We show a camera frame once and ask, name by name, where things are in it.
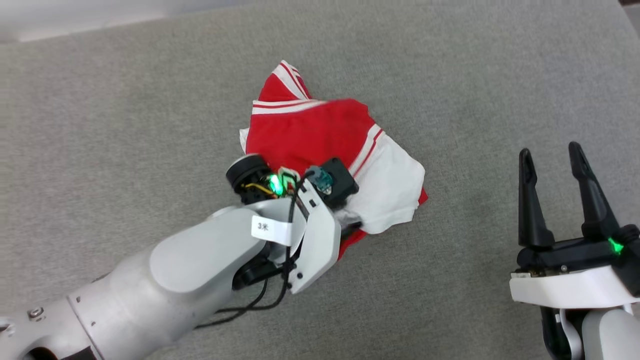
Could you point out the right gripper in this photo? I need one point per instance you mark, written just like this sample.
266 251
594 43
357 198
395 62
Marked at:
575 287

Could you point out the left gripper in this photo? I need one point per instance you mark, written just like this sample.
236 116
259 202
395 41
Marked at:
320 240

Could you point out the red and white garment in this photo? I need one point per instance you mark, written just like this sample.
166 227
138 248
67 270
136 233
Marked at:
310 135

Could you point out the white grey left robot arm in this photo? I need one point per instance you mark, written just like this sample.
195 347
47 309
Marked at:
150 280

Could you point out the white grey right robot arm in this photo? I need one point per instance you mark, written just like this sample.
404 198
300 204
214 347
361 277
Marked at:
610 335

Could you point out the white paper label tag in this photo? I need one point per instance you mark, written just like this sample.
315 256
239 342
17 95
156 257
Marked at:
270 229

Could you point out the grey fabric sofa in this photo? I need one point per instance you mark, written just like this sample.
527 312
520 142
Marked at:
450 75

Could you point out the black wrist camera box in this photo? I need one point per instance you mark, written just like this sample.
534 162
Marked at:
344 182

